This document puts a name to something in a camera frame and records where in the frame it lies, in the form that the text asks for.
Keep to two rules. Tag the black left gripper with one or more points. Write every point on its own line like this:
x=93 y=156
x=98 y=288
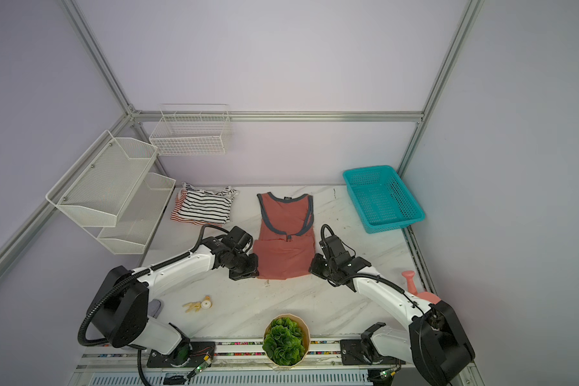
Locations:
x=252 y=270

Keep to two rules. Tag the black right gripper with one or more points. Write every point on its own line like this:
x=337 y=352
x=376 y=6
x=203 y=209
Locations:
x=313 y=266

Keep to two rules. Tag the dark red tank top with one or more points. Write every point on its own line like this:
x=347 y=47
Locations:
x=286 y=244

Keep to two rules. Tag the black white striped tank top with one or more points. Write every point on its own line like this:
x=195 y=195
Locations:
x=204 y=207

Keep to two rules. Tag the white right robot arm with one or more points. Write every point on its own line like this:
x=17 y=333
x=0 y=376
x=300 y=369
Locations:
x=431 y=337

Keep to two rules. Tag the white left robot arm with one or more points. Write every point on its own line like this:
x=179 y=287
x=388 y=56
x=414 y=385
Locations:
x=120 y=314

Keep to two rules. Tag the red white striped tank top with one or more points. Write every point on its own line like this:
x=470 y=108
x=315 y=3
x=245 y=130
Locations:
x=176 y=214

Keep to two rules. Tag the small yellow white toy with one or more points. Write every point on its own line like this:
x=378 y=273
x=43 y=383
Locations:
x=204 y=304

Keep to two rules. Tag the pink watering can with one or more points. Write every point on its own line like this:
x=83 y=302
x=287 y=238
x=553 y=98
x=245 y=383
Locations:
x=425 y=295

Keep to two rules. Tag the teal plastic basket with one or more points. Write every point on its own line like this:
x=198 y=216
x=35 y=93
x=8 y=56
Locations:
x=381 y=199

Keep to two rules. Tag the green plant in pot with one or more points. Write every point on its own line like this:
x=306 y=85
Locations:
x=286 y=341

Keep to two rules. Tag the grey oval pad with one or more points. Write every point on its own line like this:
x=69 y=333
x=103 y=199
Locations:
x=154 y=308

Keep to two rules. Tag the white mesh lower shelf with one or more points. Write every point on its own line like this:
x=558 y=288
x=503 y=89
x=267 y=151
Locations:
x=135 y=228

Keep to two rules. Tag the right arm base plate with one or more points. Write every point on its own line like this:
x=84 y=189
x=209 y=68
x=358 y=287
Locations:
x=355 y=352

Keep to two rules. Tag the aluminium front rail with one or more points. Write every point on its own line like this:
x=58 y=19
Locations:
x=230 y=355

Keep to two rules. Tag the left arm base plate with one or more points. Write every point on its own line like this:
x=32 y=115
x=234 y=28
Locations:
x=188 y=355

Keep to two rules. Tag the white wire wall basket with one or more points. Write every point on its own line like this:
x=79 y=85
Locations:
x=193 y=129

